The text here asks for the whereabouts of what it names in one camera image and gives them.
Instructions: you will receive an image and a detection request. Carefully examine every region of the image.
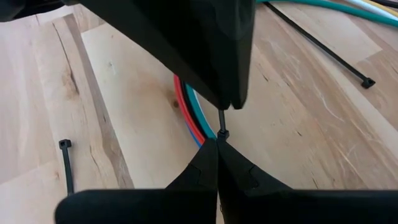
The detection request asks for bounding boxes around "blue cable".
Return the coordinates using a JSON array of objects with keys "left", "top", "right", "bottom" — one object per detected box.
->
[{"left": 186, "top": 123, "right": 205, "bottom": 149}]

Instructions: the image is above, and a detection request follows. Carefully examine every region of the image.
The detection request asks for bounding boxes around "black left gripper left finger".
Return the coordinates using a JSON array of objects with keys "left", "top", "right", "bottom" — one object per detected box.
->
[{"left": 54, "top": 138, "right": 218, "bottom": 224}]

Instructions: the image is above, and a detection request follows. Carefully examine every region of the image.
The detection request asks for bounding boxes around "black zip tie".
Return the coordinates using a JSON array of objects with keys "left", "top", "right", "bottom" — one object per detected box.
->
[
  {"left": 263, "top": 1, "right": 376, "bottom": 90},
  {"left": 216, "top": 108, "right": 231, "bottom": 141},
  {"left": 58, "top": 139, "right": 75, "bottom": 196}
]

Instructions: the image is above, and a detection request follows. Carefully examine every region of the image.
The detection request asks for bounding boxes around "bundle of coloured cables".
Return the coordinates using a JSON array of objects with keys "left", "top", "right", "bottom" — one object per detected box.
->
[{"left": 173, "top": 74, "right": 206, "bottom": 146}]

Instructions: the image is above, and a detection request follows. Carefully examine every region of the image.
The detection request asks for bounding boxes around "white cable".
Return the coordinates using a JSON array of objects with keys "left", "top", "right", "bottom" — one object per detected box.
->
[{"left": 192, "top": 0, "right": 398, "bottom": 114}]

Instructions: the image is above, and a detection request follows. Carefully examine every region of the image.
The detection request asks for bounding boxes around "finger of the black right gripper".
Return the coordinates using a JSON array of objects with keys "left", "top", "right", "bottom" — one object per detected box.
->
[
  {"left": 217, "top": 0, "right": 256, "bottom": 110},
  {"left": 79, "top": 0, "right": 238, "bottom": 110}
]

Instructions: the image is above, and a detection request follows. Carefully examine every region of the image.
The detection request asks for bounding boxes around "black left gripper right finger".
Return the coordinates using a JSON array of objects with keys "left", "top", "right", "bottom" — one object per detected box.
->
[{"left": 217, "top": 139, "right": 398, "bottom": 224}]

